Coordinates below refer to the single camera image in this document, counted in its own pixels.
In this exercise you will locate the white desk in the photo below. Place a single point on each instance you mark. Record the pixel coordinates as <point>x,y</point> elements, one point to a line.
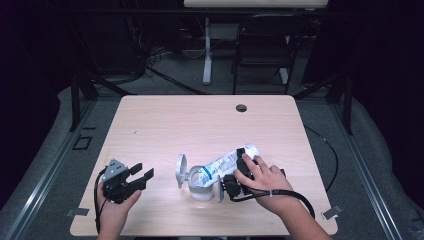
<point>207,50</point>

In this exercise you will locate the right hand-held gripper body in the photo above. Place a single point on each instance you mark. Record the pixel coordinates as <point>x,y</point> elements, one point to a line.
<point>231,188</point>

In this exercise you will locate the aluminium floor rail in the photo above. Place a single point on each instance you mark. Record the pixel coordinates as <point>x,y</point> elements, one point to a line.
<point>50,170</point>
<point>363,173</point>

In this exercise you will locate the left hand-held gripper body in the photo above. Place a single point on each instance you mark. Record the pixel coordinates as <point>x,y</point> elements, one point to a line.
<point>116,186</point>

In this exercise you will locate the grey tape strip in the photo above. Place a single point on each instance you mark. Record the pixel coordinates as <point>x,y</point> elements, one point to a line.
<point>333,212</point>
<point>78,212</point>

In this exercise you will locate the person's left hand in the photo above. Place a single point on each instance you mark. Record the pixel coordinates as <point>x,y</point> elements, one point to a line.
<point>113,216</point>

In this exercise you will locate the black table grommet hole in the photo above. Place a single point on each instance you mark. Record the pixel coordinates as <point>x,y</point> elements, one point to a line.
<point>241,108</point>

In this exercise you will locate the black metal frame stand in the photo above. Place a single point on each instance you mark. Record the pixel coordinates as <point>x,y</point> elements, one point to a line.
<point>75,100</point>
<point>348,106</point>

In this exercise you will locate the clear plastic jug white lid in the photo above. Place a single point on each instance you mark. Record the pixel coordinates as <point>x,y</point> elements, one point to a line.
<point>200,193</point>

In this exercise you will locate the blue white powder bag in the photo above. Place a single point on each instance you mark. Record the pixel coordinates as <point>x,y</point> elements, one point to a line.
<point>221,165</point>

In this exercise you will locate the person's right hand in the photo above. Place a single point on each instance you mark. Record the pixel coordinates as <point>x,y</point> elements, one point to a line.
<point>270,185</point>

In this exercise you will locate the black folding chair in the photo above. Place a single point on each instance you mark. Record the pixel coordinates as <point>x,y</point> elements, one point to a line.
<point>263,50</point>

